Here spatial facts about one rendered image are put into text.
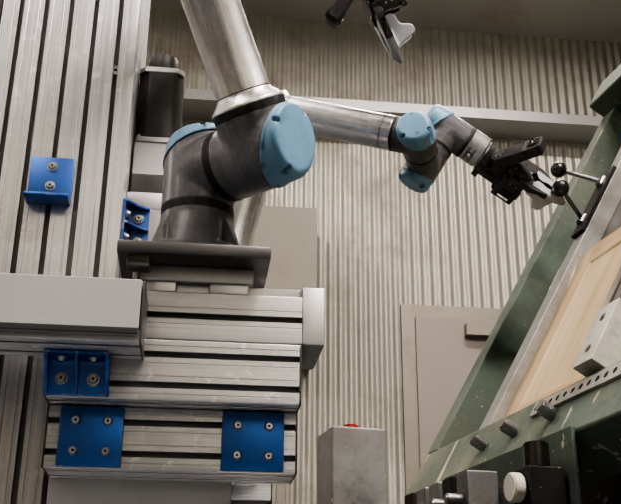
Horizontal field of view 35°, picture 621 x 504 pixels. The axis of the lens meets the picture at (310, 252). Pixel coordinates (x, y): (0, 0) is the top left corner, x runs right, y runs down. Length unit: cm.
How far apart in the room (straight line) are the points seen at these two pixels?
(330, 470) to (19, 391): 73
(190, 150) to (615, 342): 74
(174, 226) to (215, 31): 30
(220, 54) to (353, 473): 97
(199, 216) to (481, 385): 100
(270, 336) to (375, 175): 402
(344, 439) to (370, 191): 339
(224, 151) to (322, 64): 424
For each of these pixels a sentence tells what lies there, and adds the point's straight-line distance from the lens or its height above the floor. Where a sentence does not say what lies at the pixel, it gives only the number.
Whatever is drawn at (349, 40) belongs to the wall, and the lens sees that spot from 586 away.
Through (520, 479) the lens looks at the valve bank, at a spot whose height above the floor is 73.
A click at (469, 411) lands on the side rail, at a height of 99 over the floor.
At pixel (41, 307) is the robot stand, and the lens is 136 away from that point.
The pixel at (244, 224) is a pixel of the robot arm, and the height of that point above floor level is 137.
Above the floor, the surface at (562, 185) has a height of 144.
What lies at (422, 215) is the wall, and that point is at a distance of 540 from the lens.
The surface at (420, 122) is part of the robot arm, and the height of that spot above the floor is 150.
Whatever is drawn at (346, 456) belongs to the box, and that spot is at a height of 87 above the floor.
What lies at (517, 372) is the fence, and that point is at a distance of 209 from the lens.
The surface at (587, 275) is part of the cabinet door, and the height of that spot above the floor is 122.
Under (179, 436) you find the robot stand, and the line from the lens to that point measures 147.
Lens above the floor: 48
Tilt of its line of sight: 22 degrees up
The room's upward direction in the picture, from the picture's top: straight up
